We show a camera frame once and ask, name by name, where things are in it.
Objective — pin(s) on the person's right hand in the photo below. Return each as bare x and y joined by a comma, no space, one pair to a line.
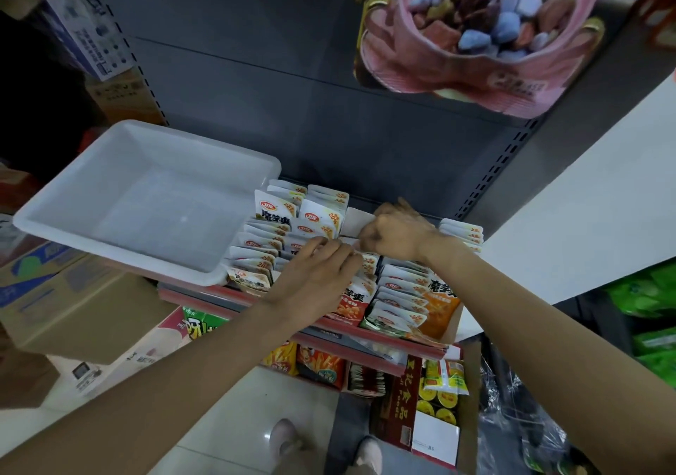
396,232

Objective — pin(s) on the person's left hand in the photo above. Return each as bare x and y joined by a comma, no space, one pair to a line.
315,277

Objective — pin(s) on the red konjac snack packet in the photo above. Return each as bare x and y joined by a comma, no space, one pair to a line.
351,306

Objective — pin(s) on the red display box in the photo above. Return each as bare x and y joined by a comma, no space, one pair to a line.
357,295

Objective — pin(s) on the blue konjac snack packet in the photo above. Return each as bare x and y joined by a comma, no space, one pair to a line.
322,216

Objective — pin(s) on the gold display box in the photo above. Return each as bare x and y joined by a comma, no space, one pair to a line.
259,242

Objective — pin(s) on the green display box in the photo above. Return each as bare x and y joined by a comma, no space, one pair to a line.
396,300

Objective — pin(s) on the blue display box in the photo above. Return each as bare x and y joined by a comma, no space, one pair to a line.
322,205

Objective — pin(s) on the orange display box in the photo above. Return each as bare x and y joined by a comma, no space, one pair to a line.
444,306

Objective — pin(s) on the orange snack packet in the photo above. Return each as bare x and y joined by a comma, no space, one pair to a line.
442,311

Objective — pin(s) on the white plastic bin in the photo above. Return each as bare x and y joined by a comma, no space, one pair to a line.
137,200

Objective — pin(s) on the person's right forearm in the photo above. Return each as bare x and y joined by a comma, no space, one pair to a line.
560,353

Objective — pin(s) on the person's left forearm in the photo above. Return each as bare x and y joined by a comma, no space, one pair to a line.
137,395

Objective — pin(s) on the green snack bag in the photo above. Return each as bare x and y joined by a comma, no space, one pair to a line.
201,324

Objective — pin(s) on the yellow snack packets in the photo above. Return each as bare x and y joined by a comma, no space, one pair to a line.
442,385

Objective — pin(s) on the person's left shoe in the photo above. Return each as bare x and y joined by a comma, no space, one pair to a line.
283,440

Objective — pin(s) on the person's shoe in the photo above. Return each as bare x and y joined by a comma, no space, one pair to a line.
368,456
283,440

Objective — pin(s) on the person's right shoe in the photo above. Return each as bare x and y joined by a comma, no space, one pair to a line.
368,456

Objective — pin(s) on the blue print cardboard carton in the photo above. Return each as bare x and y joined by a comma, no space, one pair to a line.
69,311

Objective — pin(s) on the plain brown cardboard carton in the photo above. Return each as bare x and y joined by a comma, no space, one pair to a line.
125,98

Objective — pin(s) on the white blue carton box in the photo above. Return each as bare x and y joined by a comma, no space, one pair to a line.
79,21

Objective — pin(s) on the row of orange chip bags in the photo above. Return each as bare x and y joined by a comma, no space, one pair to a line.
322,364

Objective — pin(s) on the dark red white-label carton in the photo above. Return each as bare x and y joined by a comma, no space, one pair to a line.
407,411

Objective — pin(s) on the hanging pink candy bag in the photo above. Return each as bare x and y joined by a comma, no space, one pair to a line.
486,58

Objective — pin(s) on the white pink carton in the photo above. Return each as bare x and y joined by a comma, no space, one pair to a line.
127,359

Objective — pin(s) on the black plastic wrapped bundle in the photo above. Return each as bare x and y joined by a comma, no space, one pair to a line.
523,427

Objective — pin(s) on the stack of green packs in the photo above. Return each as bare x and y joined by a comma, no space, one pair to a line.
646,316

